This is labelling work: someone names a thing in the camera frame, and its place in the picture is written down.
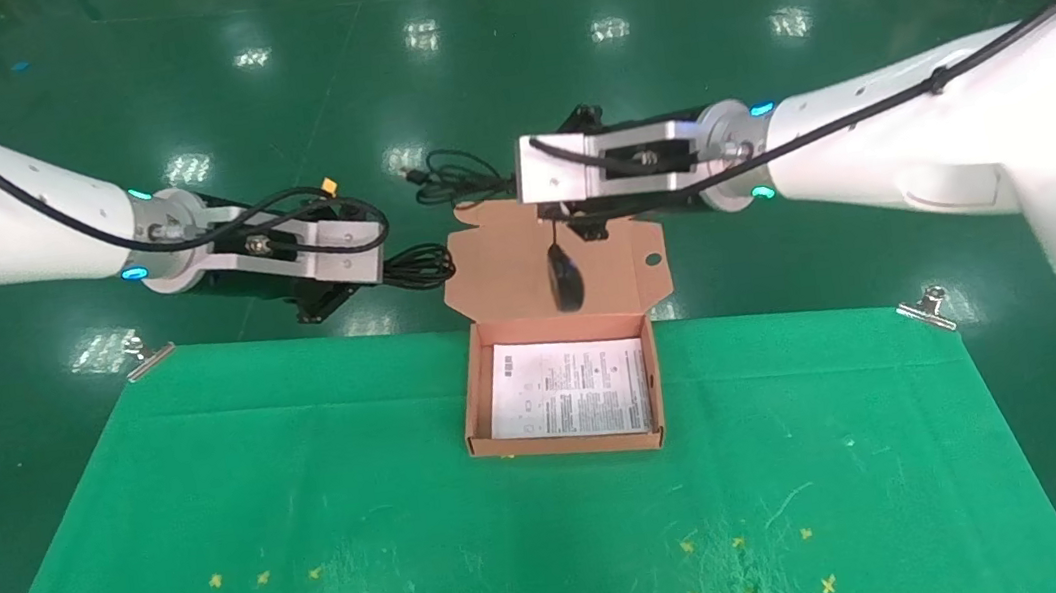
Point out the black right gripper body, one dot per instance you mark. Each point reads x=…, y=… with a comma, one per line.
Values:
x=658, y=203

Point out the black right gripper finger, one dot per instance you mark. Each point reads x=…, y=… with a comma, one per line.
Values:
x=584, y=222
x=582, y=118

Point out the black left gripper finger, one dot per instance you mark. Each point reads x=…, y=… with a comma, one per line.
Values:
x=327, y=301

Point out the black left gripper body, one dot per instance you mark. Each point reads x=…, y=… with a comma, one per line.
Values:
x=250, y=285

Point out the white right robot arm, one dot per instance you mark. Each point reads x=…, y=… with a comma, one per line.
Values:
x=970, y=121

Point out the open brown cardboard box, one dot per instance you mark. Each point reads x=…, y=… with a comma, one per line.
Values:
x=516, y=278

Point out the silver binder clip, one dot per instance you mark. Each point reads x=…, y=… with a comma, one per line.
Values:
x=151, y=360
x=927, y=308

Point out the white printed instruction sheet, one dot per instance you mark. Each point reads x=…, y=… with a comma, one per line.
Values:
x=564, y=388

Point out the green table mat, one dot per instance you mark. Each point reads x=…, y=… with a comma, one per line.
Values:
x=415, y=522

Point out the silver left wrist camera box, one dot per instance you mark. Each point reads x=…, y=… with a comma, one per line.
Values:
x=342, y=259

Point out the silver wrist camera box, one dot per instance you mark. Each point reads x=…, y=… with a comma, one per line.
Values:
x=564, y=176
x=342, y=259

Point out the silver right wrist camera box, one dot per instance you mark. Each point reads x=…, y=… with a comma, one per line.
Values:
x=564, y=176

